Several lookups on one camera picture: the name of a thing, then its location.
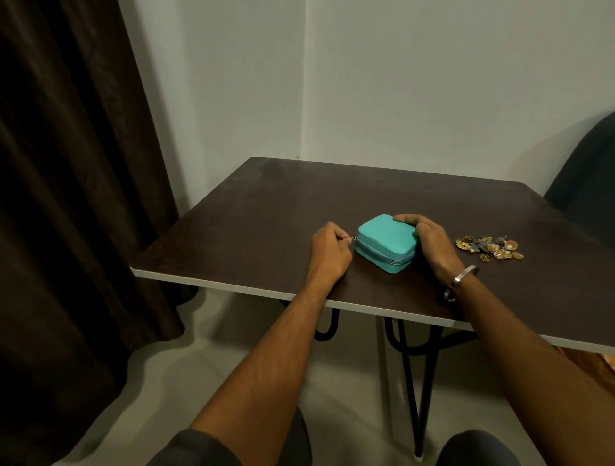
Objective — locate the person's right hand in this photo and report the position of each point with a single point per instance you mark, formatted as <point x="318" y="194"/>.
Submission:
<point x="437" y="249"/>

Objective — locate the black hairpin table leg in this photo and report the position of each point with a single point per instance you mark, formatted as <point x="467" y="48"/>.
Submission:
<point x="418" y="384"/>
<point x="330" y="326"/>

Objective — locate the person's right forearm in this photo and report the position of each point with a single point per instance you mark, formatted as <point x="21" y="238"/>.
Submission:
<point x="538" y="365"/>

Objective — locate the dark brown curtain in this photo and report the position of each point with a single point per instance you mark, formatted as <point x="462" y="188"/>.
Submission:
<point x="72" y="216"/>

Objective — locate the person's left hand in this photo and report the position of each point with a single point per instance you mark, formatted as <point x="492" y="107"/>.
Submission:
<point x="329" y="257"/>

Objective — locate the person's left fingers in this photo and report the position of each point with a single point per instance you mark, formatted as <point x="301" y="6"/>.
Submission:
<point x="340" y="236"/>

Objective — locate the orange cloth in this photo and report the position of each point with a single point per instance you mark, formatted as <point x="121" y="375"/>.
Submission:
<point x="593" y="365"/>

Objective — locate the person's dark trousers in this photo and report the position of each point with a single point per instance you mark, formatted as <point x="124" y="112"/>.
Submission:
<point x="478" y="449"/>

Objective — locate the person's left forearm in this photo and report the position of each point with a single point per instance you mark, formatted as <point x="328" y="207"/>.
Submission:
<point x="269" y="365"/>

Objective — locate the person's right thumb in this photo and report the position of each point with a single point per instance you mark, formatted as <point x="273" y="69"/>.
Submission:
<point x="421" y="233"/>

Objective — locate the teal zippered jewelry case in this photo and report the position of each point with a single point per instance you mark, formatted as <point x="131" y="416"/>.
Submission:
<point x="384" y="242"/>

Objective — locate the dark upholstered chair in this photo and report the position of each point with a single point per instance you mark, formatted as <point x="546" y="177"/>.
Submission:
<point x="588" y="177"/>

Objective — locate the person's grey sleeve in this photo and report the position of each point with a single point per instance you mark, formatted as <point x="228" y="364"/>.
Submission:
<point x="197" y="451"/>

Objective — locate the pile of gold jewelry pieces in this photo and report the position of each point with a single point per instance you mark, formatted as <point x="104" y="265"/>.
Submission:
<point x="492" y="247"/>

